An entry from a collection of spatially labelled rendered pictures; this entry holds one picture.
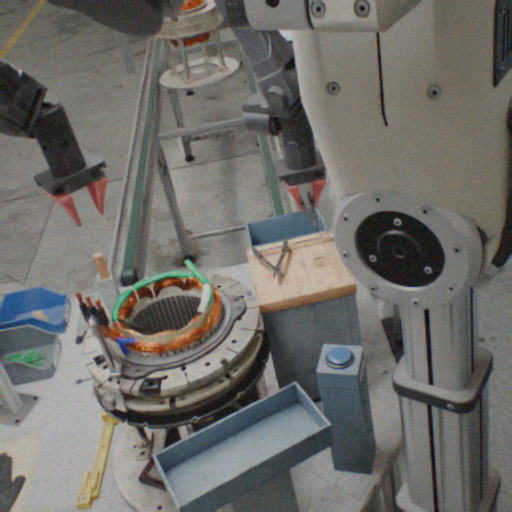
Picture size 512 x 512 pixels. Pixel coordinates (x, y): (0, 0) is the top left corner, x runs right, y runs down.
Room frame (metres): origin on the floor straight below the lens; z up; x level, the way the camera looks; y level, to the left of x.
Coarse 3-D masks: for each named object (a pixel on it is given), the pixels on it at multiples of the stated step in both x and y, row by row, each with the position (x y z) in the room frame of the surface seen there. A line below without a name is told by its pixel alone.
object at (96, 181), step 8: (80, 176) 1.01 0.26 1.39; (88, 176) 1.01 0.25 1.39; (96, 176) 1.03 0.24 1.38; (104, 176) 1.03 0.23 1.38; (72, 184) 1.00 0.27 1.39; (80, 184) 1.01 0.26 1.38; (88, 184) 1.01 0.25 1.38; (96, 184) 1.02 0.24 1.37; (104, 184) 1.03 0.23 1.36; (72, 192) 1.00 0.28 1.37; (88, 192) 1.06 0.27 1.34; (96, 192) 1.06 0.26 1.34; (104, 192) 1.03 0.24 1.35; (96, 200) 1.05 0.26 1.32
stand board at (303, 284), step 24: (288, 240) 1.21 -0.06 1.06; (264, 264) 1.14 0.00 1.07; (288, 264) 1.12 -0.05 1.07; (312, 264) 1.10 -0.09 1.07; (336, 264) 1.09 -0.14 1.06; (264, 288) 1.06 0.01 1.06; (288, 288) 1.04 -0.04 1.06; (312, 288) 1.02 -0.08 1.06; (336, 288) 1.01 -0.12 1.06; (264, 312) 1.01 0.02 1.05
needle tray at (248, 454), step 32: (256, 416) 0.76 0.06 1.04; (288, 416) 0.76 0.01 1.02; (320, 416) 0.72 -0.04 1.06; (192, 448) 0.72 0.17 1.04; (224, 448) 0.73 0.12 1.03; (256, 448) 0.71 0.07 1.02; (288, 448) 0.67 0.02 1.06; (320, 448) 0.68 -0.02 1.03; (192, 480) 0.68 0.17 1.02; (224, 480) 0.63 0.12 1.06; (256, 480) 0.65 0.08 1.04; (288, 480) 0.68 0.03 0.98
